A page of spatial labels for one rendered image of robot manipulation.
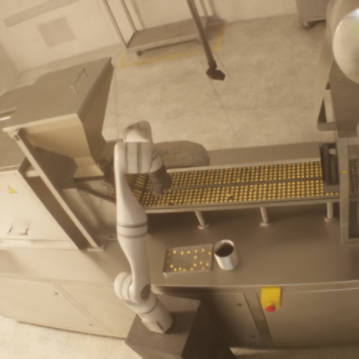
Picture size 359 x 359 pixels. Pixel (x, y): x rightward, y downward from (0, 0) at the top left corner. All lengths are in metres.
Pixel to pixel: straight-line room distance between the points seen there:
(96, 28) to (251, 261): 4.70
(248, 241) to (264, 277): 0.19
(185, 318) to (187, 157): 0.71
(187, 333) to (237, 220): 0.53
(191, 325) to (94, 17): 4.81
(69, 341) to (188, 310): 1.35
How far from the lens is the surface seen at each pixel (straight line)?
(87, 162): 1.68
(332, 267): 1.57
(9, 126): 1.56
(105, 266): 1.84
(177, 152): 1.87
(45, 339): 2.89
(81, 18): 5.87
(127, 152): 1.17
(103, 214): 1.82
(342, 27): 1.14
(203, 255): 1.69
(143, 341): 1.59
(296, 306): 1.73
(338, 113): 1.30
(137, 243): 1.24
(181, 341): 1.53
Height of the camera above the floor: 2.15
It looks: 42 degrees down
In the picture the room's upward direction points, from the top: 24 degrees counter-clockwise
